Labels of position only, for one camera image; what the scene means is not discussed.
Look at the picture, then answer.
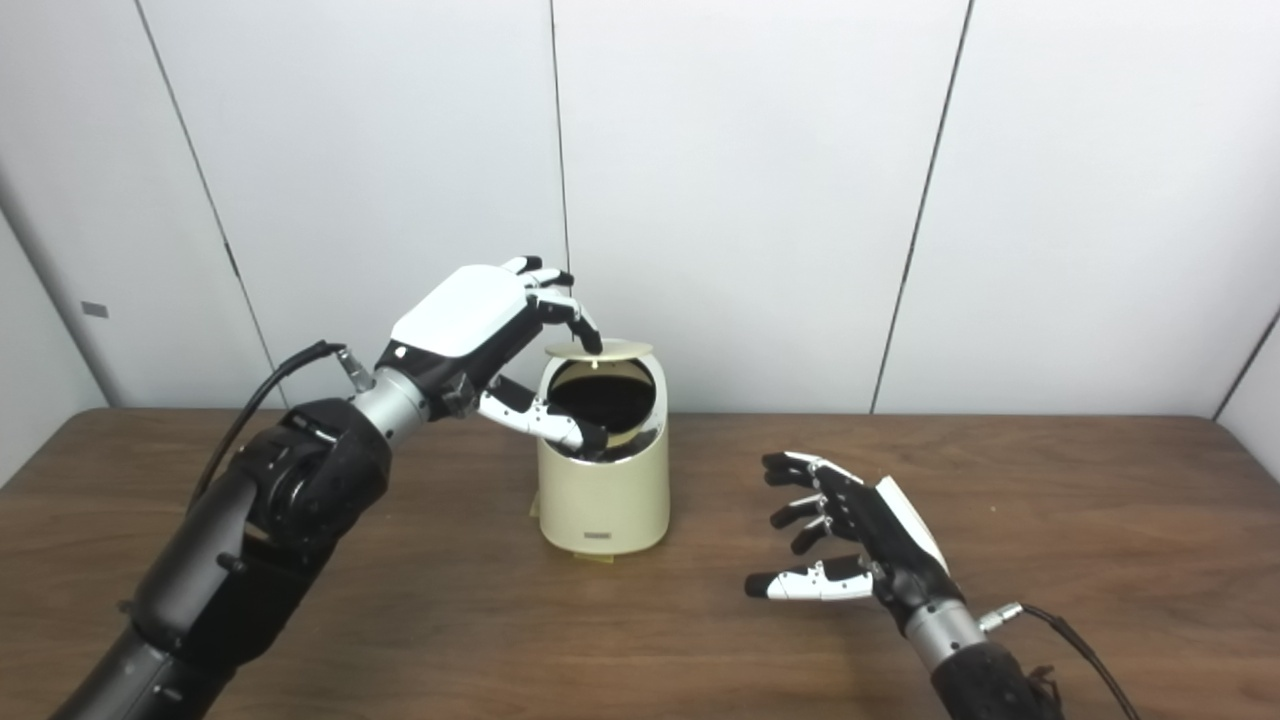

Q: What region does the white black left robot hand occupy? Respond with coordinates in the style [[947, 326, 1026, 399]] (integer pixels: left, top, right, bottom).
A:
[[375, 256, 608, 456]]

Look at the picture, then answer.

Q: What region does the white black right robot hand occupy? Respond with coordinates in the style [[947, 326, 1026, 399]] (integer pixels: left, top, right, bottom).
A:
[[745, 451, 966, 636]]

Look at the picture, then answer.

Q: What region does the round cream bin lid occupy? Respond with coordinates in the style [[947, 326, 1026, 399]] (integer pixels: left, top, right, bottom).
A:
[[545, 339, 654, 362]]

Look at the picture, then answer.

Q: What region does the cream-colored bin body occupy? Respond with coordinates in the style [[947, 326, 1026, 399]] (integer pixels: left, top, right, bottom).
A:
[[537, 345, 671, 556]]

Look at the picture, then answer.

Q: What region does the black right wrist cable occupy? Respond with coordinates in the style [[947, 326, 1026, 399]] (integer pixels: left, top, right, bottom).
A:
[[978, 601, 1141, 720]]

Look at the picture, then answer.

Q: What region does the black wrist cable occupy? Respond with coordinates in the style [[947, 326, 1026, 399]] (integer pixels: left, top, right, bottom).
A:
[[188, 340, 376, 511], [978, 601, 1141, 720]]

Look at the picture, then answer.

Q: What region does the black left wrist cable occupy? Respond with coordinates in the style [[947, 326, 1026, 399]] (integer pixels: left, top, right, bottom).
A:
[[188, 340, 376, 511]]

